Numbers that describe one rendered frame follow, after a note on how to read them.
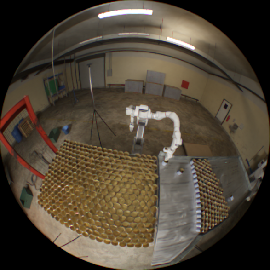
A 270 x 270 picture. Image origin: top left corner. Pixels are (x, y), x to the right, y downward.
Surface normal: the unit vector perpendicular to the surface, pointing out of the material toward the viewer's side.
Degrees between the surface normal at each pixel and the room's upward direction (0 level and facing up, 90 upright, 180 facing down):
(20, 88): 90
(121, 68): 90
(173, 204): 0
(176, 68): 90
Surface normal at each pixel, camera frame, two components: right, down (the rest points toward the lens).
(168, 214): 0.07, -0.71
